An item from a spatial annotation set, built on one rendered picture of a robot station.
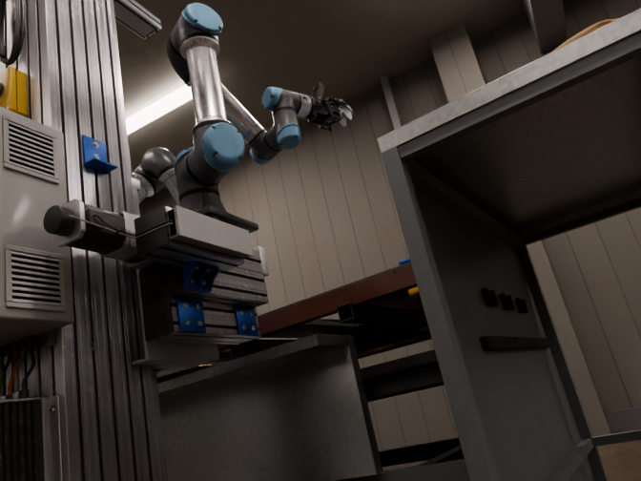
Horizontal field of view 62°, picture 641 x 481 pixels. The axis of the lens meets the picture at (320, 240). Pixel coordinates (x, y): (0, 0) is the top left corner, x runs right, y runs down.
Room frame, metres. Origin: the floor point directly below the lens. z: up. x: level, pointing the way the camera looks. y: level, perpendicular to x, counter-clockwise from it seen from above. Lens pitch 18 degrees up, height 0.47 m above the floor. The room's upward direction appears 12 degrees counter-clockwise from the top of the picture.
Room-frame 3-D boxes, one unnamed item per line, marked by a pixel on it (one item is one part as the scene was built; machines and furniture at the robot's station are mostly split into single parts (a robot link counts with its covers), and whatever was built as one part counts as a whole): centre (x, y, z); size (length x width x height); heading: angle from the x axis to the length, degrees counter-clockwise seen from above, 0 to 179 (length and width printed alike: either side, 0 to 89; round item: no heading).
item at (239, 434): (1.88, 0.54, 0.48); 1.30 x 0.04 x 0.35; 60
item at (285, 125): (1.47, 0.04, 1.34); 0.11 x 0.08 x 0.11; 40
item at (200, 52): (1.29, 0.23, 1.41); 0.15 x 0.12 x 0.55; 40
